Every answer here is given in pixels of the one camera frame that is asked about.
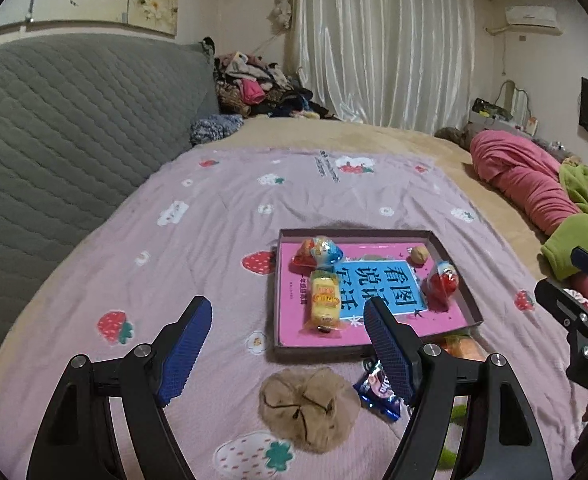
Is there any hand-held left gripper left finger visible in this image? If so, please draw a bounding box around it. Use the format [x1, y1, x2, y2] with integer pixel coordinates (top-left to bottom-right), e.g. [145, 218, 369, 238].
[26, 296, 213, 480]

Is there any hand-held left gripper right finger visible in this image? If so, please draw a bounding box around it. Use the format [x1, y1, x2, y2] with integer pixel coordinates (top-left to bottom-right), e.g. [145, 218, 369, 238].
[363, 296, 555, 480]

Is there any blue cookie packet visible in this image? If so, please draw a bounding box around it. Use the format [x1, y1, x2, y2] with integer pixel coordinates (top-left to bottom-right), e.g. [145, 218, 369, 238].
[353, 357, 405, 423]

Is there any dark shallow cardboard box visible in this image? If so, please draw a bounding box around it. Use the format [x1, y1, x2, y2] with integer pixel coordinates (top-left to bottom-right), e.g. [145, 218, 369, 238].
[273, 228, 484, 362]

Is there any orange wafer snack packet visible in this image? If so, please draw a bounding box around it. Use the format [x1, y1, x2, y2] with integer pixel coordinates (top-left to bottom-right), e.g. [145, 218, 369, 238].
[436, 335, 487, 361]

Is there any yellow cake snack packet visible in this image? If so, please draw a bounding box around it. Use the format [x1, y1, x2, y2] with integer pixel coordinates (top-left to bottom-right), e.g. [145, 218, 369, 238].
[301, 269, 347, 336]

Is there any green fleece blanket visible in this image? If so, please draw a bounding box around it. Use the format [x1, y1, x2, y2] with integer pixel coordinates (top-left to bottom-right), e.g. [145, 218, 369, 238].
[541, 160, 588, 281]

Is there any green fuzzy scrunchie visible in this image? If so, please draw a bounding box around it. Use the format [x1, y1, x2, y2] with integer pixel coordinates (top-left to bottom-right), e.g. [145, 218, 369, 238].
[436, 402, 470, 471]

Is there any beige scrunchie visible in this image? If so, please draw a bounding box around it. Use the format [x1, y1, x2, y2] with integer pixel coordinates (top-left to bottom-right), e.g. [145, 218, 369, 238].
[259, 366, 362, 453]

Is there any purple strawberry printed blanket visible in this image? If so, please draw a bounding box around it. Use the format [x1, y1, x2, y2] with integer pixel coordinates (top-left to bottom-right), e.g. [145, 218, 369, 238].
[0, 147, 588, 480]

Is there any pink quilt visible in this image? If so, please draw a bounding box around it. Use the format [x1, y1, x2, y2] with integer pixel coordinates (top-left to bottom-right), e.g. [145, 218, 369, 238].
[469, 130, 588, 323]

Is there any black bag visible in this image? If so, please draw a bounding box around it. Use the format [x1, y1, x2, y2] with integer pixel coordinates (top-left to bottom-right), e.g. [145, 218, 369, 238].
[471, 97, 512, 121]

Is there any grey brown fuzzy cloth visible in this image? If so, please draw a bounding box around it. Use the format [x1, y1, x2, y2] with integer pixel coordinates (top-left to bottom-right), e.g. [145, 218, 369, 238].
[434, 126, 477, 150]

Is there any blue patterned cloth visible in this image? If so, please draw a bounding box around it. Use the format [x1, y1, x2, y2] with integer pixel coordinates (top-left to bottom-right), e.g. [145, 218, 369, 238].
[190, 114, 245, 146]

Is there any grey quilted headboard cover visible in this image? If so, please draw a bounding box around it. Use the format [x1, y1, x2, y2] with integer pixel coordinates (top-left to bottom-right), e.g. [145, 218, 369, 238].
[0, 35, 219, 401]

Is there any white air conditioner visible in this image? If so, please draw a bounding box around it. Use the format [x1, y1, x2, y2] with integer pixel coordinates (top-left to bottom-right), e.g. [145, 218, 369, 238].
[504, 6, 564, 36]

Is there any pile of clothes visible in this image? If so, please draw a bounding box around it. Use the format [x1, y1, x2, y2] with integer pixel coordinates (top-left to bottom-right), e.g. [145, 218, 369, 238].
[214, 51, 342, 121]

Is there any white satin curtain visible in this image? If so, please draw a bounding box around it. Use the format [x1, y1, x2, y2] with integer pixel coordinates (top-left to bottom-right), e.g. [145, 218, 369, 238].
[286, 0, 475, 133]

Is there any white curtain tieback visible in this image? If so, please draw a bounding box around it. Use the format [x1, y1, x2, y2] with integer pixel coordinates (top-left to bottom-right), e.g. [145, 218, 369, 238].
[269, 2, 293, 31]

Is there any white arched mirror frame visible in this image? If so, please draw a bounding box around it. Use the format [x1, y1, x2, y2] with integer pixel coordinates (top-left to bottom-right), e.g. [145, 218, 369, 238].
[496, 80, 532, 121]

